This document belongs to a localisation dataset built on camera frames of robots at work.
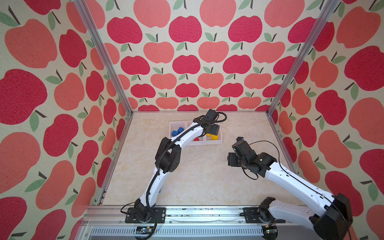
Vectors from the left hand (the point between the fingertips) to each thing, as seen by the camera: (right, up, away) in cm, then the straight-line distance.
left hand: (214, 129), depth 98 cm
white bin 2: (-9, -8, +3) cm, 12 cm away
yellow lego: (0, -6, +3) cm, 6 cm away
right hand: (+9, -15, -17) cm, 24 cm away
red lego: (-12, -7, +6) cm, 15 cm away
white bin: (-28, +2, +7) cm, 29 cm away
